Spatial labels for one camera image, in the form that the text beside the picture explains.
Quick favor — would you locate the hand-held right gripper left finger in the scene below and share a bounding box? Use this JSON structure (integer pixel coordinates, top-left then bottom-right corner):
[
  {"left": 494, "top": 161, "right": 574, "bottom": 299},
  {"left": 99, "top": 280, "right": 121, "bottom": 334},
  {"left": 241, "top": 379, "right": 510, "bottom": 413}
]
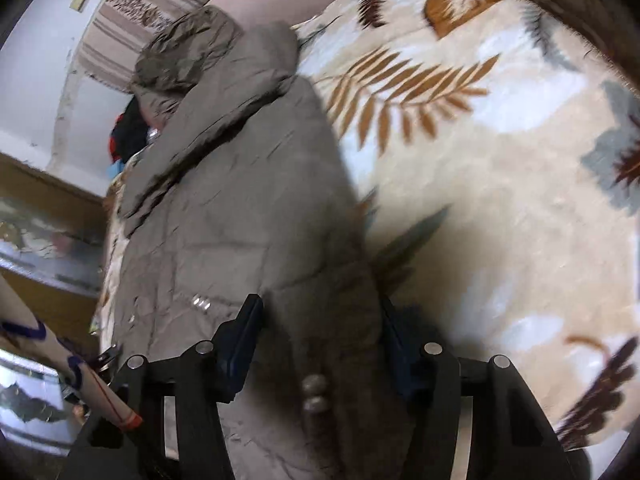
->
[{"left": 59, "top": 294, "right": 265, "bottom": 480}]

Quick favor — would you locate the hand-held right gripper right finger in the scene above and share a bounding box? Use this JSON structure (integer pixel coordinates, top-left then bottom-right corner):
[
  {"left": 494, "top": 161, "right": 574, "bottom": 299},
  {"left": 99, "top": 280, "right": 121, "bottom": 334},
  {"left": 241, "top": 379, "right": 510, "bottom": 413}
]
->
[{"left": 381, "top": 296, "right": 592, "bottom": 480}]

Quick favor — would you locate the grey-brown padded jacket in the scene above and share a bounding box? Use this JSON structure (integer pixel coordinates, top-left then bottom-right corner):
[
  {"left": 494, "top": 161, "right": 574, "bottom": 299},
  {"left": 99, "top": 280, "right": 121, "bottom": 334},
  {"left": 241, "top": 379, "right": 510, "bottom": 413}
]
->
[{"left": 109, "top": 5, "right": 416, "bottom": 480}]

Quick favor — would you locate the pile of dark clothes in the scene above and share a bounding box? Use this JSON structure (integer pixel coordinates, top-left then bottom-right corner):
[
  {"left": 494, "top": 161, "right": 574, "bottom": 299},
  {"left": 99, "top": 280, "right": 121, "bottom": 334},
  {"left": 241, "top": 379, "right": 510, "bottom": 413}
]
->
[{"left": 109, "top": 95, "right": 153, "bottom": 171}]

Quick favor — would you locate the rolled white printed paper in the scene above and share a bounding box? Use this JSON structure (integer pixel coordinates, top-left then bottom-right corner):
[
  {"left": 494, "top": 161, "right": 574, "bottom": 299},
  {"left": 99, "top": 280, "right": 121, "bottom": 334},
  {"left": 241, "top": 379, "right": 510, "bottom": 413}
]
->
[{"left": 0, "top": 275, "right": 143, "bottom": 431}]

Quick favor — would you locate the leaf print fleece blanket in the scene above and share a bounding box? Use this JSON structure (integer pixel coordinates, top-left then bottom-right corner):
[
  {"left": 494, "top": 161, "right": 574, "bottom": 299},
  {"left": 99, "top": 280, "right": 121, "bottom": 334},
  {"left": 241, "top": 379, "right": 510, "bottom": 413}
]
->
[{"left": 92, "top": 0, "right": 640, "bottom": 448}]

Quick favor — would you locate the wooden cabinet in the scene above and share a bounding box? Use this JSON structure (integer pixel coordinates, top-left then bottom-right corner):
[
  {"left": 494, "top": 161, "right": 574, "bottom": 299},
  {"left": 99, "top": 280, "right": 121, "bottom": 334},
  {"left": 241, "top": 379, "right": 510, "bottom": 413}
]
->
[{"left": 0, "top": 152, "right": 108, "bottom": 361}]

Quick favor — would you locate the striped brown patterned curtain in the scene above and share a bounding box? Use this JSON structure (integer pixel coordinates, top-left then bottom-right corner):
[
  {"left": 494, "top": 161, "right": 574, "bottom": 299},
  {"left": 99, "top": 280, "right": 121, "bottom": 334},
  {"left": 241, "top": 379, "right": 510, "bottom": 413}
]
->
[{"left": 75, "top": 0, "right": 251, "bottom": 93}]

